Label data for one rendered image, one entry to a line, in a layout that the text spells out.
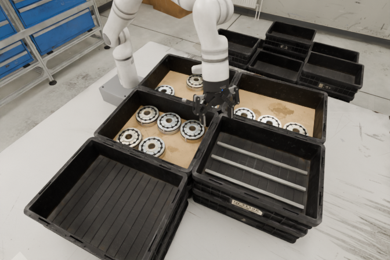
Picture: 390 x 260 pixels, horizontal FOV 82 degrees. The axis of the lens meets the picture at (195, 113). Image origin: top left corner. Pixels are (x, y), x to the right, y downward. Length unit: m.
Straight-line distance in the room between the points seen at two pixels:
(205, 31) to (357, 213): 0.90
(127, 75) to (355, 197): 1.15
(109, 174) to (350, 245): 0.90
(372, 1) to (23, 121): 4.09
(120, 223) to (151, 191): 0.14
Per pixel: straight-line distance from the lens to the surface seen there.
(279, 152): 0.98
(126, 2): 0.91
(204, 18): 0.56
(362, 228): 1.12
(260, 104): 1.13
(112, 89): 1.29
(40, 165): 1.24
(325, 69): 2.15
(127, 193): 0.87
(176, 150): 0.92
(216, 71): 0.60
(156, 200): 0.84
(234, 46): 2.19
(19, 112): 2.77
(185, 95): 1.13
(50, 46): 2.83
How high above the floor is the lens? 1.60
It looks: 47 degrees down
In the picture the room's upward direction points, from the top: straight up
